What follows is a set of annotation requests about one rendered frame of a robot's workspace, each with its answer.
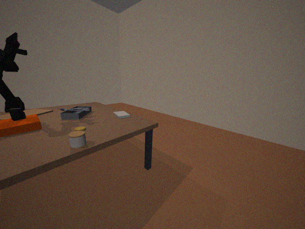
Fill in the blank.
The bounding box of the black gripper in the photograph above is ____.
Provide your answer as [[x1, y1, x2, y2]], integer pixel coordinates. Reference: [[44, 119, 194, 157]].
[[4, 32, 20, 56]]

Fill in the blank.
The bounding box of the grey cylinder with tan lid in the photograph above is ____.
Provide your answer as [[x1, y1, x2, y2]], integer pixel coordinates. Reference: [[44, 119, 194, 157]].
[[68, 131, 86, 148]]

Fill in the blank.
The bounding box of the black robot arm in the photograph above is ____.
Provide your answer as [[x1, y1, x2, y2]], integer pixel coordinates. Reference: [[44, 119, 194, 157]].
[[0, 48, 27, 121]]

